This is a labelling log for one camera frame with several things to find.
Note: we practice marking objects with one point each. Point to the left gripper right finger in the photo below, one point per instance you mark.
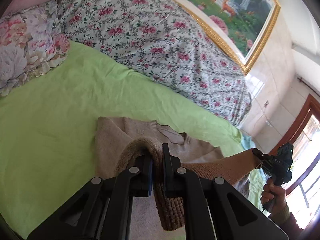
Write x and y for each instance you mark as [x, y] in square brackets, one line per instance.
[173, 181]

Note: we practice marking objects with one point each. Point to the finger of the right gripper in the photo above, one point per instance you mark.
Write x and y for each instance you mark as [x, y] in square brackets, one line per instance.
[260, 155]

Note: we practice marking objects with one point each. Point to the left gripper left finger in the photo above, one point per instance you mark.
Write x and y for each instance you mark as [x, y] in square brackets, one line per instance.
[142, 181]

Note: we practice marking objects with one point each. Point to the beige knit sweater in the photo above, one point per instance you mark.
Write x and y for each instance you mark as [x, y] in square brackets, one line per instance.
[119, 141]

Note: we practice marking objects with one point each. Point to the right forearm dark sleeve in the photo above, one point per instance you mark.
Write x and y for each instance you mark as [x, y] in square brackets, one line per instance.
[287, 222]

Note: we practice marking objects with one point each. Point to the person's right hand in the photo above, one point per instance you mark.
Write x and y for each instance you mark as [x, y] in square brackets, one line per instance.
[276, 194]

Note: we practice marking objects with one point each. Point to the green bed sheet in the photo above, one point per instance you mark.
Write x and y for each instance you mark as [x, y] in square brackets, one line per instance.
[48, 127]

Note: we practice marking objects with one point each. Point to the framed landscape painting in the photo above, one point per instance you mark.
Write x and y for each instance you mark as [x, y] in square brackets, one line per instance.
[240, 28]

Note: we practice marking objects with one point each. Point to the floral rose quilt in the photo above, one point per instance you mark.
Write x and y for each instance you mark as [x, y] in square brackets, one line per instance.
[160, 40]

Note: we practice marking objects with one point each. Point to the pastel floral pillow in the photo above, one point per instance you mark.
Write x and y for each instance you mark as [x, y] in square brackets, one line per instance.
[32, 44]

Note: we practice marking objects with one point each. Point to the wooden window frame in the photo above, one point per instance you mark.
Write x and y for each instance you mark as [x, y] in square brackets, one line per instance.
[304, 136]

